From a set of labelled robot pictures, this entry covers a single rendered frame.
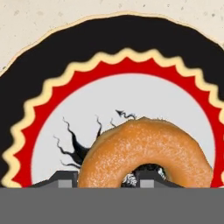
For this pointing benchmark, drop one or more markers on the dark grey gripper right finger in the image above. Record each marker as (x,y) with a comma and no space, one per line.
(150,178)

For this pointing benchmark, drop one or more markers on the black red patterned plate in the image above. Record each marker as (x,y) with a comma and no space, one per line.
(116,38)

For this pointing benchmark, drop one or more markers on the golden brown bagel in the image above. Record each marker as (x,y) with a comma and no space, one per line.
(151,145)

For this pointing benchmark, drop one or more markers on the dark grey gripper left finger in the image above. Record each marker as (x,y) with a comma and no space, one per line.
(62,178)

